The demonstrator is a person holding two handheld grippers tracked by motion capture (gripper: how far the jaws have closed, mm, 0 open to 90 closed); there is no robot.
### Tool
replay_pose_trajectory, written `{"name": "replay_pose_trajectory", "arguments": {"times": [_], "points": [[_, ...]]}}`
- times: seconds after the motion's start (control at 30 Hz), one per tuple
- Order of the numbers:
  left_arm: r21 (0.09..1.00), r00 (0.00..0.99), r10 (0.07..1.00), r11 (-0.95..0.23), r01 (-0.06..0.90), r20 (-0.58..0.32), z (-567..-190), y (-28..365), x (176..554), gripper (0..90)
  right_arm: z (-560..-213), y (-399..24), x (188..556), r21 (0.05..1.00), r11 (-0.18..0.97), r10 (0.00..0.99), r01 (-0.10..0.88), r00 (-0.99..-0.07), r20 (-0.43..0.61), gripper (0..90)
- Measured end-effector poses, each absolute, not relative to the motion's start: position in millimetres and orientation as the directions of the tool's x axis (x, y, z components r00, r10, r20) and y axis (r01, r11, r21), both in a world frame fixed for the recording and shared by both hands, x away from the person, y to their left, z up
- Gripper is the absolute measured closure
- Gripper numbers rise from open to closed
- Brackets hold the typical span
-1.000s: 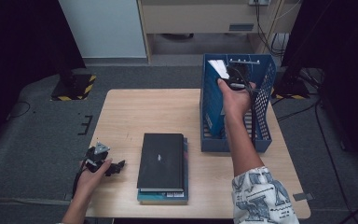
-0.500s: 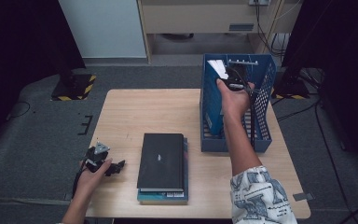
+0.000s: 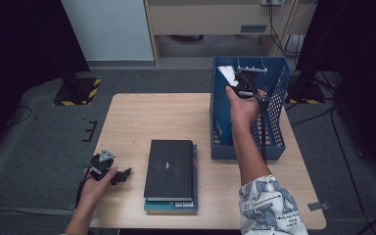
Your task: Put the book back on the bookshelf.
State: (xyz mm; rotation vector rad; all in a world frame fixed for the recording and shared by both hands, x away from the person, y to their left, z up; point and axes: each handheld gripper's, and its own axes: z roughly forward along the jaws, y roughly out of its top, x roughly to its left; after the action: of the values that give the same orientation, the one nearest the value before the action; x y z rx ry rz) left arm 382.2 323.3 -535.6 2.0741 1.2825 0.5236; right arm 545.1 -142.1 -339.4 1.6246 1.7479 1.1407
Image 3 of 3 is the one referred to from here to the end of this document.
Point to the person's right sleeve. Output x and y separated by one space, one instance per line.
267 209

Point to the blue file rack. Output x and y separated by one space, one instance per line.
222 152

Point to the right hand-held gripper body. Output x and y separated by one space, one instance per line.
246 83

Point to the white power strip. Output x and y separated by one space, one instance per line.
272 2

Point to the dark curtain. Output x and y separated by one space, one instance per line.
365 65

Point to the person's left hand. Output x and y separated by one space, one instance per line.
93 192

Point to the beige cabinet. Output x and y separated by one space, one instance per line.
209 16

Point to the person's right hand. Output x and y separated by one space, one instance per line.
244 111

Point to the striped black stand base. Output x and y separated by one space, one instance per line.
78 93
306 94

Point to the teal book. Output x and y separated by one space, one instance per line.
163 205

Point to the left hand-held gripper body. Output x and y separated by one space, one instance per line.
102 164

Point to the black book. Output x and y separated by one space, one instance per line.
168 169

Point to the yellow book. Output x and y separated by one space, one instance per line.
173 212

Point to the grey tape strip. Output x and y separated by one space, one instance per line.
318 206
71 206

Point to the blue book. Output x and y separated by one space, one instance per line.
222 107

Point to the white panel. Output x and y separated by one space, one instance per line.
111 29

